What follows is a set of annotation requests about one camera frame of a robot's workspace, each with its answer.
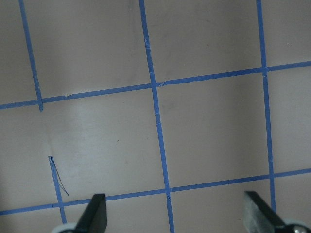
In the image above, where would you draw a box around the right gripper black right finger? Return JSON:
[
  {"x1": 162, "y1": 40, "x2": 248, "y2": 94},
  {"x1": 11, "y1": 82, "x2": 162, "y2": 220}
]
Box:
[{"x1": 243, "y1": 191, "x2": 285, "y2": 233}]

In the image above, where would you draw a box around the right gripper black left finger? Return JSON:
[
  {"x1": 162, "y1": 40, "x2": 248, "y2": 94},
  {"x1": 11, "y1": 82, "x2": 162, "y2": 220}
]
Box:
[{"x1": 75, "y1": 194, "x2": 107, "y2": 233}]

